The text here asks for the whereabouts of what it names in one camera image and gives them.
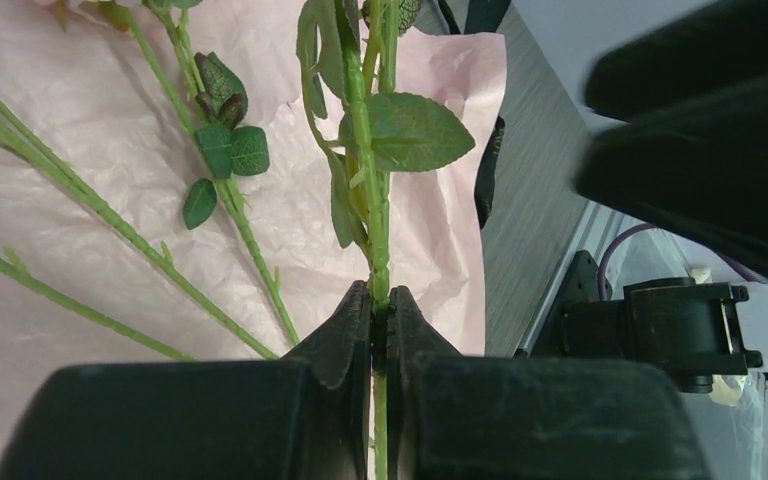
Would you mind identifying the peach rose bud stem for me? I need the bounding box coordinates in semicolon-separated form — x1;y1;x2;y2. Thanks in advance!
0;248;195;362

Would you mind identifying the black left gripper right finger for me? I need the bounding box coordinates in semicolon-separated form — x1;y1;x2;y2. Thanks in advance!
387;286;711;479

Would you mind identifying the black ribbon gold lettering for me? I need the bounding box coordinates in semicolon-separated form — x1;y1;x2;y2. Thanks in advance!
437;0;511;229

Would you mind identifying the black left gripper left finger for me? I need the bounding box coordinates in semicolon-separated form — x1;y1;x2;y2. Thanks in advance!
0;281;371;479

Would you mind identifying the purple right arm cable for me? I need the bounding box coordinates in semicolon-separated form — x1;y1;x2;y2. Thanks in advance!
597;222;763;303

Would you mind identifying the pink wrapping paper sheet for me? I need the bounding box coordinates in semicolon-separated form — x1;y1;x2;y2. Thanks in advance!
0;1;507;454

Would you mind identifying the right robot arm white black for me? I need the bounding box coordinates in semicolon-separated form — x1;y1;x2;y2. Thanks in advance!
521;1;768;479

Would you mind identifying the orange pink rose stem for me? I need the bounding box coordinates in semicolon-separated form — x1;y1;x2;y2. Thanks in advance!
296;1;476;479

